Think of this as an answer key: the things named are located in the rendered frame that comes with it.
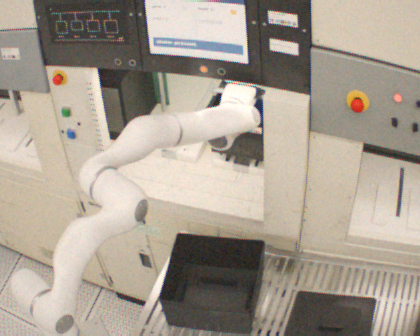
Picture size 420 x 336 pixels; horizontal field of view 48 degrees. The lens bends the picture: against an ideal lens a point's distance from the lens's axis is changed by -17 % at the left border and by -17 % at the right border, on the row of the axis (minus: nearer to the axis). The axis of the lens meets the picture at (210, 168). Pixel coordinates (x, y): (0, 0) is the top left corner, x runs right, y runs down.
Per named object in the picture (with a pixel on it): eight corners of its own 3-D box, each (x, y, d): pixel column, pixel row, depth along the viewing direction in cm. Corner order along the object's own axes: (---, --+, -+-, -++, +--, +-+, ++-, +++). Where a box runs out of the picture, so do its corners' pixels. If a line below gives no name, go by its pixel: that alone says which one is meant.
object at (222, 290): (182, 263, 182) (176, 231, 170) (264, 270, 177) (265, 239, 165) (165, 325, 163) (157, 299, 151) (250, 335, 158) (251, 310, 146)
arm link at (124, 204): (34, 312, 133) (68, 345, 125) (11, 301, 123) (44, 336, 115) (120, 177, 145) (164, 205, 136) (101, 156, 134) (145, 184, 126)
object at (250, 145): (207, 159, 198) (200, 87, 176) (224, 124, 212) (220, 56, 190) (274, 171, 191) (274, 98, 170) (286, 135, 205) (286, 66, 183)
